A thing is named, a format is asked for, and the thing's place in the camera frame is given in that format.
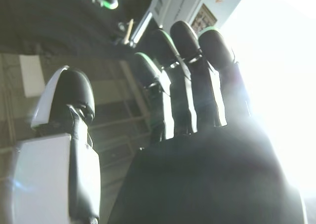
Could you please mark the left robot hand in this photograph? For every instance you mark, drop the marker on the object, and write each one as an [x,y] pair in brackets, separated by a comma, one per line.
[197,179]

